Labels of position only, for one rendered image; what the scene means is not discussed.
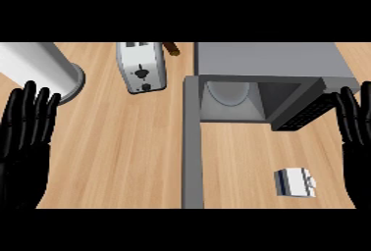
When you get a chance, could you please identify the white milk carton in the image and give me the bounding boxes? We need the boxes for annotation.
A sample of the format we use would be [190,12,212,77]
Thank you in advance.
[272,167,317,199]

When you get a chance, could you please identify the grey microwave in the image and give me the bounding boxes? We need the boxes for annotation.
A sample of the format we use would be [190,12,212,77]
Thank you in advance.
[193,42,360,132]

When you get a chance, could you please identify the brown wooden stick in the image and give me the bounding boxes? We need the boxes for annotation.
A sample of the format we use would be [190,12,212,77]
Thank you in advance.
[162,42,181,57]

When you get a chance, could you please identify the grey microwave door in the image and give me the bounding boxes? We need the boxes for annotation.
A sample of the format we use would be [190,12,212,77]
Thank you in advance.
[181,75,205,210]

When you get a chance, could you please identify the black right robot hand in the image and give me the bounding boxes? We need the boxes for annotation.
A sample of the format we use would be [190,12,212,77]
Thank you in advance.
[331,81,371,210]

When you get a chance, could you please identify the silver toaster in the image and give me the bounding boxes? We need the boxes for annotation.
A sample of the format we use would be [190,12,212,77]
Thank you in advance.
[113,42,168,95]

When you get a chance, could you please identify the white cylindrical appliance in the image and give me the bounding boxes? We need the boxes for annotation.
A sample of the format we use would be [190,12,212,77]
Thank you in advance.
[0,42,87,105]

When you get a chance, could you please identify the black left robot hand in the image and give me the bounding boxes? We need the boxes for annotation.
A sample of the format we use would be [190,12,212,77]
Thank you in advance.
[0,80,62,210]

